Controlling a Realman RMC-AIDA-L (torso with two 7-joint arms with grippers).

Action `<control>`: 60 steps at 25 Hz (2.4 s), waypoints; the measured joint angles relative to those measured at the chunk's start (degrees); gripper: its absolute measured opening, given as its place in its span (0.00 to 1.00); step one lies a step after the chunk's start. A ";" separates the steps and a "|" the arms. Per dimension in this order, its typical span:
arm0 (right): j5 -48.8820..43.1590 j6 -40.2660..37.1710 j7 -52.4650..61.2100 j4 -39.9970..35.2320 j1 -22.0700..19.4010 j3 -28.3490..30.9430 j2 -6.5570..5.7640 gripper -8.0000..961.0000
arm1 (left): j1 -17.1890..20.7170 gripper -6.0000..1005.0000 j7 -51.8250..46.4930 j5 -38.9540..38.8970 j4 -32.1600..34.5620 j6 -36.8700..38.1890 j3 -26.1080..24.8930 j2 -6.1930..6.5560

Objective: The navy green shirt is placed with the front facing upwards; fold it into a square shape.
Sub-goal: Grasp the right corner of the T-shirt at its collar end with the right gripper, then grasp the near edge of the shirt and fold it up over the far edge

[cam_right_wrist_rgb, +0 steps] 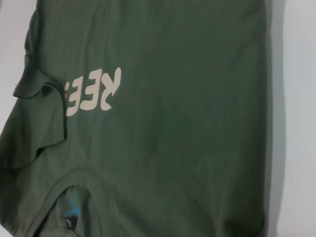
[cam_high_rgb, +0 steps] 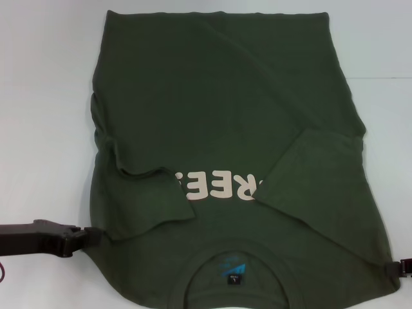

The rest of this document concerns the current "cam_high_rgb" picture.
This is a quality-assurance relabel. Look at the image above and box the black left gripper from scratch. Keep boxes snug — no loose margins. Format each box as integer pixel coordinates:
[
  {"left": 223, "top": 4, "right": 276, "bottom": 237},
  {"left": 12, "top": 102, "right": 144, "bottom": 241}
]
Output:
[{"left": 0, "top": 218, "right": 104, "bottom": 259}]

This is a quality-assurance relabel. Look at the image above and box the dark green t-shirt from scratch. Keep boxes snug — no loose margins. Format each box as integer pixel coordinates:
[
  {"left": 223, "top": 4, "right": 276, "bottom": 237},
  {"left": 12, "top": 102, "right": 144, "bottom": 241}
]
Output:
[{"left": 77, "top": 9, "right": 403, "bottom": 309}]

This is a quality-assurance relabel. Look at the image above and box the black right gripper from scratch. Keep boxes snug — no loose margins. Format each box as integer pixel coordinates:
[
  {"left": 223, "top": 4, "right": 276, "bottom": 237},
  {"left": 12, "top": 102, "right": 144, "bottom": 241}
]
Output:
[{"left": 386, "top": 259, "right": 412, "bottom": 278}]

